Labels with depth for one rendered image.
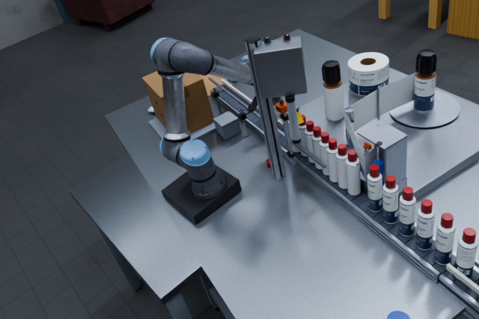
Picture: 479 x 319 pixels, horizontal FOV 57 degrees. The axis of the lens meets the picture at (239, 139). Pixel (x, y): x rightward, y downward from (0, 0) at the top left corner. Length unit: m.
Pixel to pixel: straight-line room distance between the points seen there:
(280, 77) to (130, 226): 0.93
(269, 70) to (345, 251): 0.71
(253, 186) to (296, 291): 0.57
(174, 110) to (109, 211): 0.60
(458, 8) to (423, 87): 2.74
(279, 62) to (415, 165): 0.73
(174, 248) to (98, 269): 1.33
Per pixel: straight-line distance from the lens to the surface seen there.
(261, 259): 1.68
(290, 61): 1.57
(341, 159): 1.70
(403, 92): 2.16
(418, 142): 2.03
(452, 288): 1.56
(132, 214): 2.04
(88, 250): 3.25
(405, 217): 1.58
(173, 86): 1.78
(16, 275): 3.43
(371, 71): 2.27
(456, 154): 1.99
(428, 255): 1.61
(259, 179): 1.99
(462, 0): 4.77
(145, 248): 1.87
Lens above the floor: 2.15
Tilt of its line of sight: 36 degrees down
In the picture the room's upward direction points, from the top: 14 degrees counter-clockwise
